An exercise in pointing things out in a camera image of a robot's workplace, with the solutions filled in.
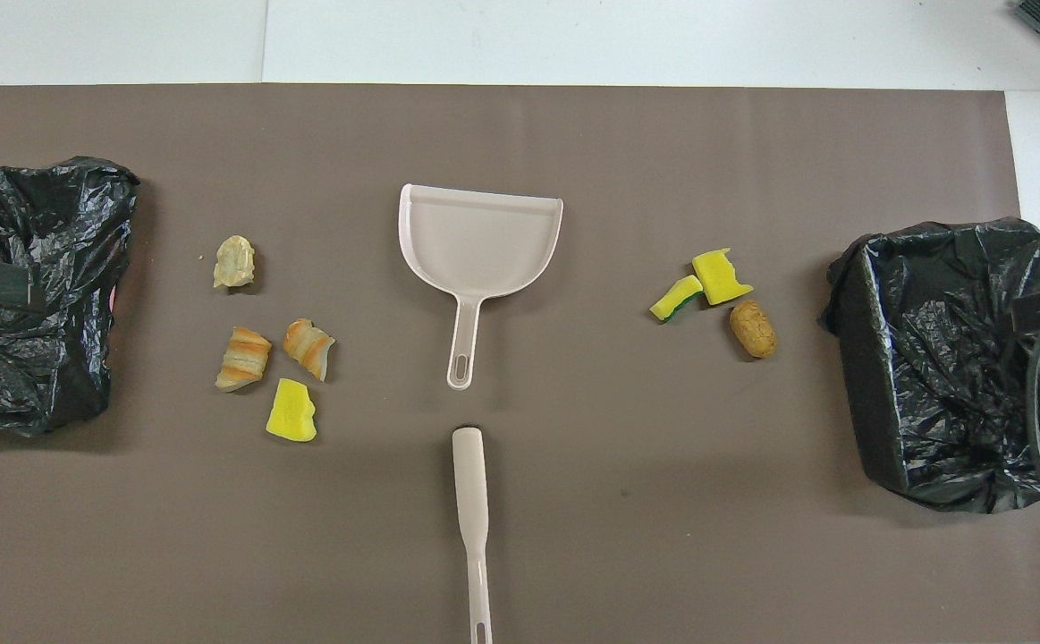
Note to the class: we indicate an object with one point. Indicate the pink plastic dustpan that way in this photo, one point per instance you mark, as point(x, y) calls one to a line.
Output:
point(479, 241)

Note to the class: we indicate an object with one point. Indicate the pink hand brush black bristles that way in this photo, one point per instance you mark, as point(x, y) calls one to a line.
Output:
point(470, 474)

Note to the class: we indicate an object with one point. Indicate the toy croissant piece pale end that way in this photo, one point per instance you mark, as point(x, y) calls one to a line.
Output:
point(307, 347)

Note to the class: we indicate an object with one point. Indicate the yellow sponge block green base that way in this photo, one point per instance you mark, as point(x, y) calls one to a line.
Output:
point(291, 413)

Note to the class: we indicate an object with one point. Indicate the striped toy croissant piece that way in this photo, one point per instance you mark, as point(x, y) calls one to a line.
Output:
point(242, 360)

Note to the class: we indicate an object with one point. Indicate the pale toy bread chunk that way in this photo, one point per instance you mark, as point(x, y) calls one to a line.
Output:
point(233, 262)

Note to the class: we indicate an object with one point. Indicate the open bin with black bag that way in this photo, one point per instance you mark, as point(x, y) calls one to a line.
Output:
point(931, 376)

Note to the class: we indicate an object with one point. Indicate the crumpled black trash bag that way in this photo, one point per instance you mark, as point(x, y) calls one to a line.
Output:
point(37, 358)

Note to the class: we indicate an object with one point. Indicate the yellow green sponge wedge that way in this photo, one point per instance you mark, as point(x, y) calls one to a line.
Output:
point(676, 299)

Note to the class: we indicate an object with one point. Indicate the yellow sponge piece notched edge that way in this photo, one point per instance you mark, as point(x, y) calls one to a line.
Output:
point(720, 277)

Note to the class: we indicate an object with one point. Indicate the brown table mat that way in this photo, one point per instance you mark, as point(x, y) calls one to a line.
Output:
point(573, 537)

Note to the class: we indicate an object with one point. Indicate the brown toy potato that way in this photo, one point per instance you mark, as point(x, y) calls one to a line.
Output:
point(753, 329)

